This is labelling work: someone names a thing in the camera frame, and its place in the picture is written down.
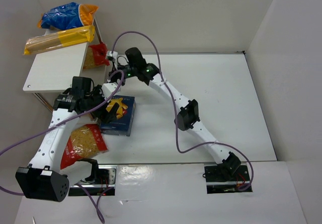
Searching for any blue Barilla pasta box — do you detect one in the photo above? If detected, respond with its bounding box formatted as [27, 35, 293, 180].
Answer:
[100, 95, 136, 136]

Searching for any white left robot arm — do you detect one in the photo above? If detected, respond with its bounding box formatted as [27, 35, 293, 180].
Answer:
[15, 77, 120, 202]

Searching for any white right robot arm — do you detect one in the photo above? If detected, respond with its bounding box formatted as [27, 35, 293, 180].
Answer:
[107, 47, 241, 181]

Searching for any red macaroni pasta bag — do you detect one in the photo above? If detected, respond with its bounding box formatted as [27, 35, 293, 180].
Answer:
[60, 124, 108, 170]

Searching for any red pasta bag under shelf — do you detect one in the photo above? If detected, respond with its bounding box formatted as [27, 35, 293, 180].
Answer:
[83, 43, 110, 69]

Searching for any white wooden shelf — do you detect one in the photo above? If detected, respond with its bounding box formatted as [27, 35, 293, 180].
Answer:
[23, 19, 107, 113]

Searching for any yellow spaghetti bag on shelf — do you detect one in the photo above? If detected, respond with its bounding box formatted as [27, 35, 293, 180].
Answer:
[24, 25, 95, 55]

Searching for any blue orange pasta bag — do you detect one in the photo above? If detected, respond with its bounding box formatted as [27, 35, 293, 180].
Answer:
[37, 2, 99, 30]

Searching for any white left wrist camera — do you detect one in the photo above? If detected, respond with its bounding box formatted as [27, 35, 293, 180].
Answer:
[102, 83, 122, 99]

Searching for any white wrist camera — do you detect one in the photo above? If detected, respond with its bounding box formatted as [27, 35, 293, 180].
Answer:
[102, 83, 122, 99]
[106, 50, 118, 64]

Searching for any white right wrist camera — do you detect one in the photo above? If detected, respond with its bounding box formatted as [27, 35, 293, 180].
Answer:
[106, 50, 118, 64]

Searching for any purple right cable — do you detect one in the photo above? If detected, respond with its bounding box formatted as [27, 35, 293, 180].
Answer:
[111, 31, 254, 192]

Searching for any purple cable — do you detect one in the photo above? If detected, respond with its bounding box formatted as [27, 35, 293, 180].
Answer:
[0, 70, 126, 223]
[111, 31, 254, 192]

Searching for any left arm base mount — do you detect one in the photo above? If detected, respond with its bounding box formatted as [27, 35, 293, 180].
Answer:
[78, 164, 117, 197]

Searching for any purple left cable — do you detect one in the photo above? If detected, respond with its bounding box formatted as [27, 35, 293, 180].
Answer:
[0, 70, 126, 223]

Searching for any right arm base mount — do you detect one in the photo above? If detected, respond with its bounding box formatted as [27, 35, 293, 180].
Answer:
[202, 164, 250, 194]

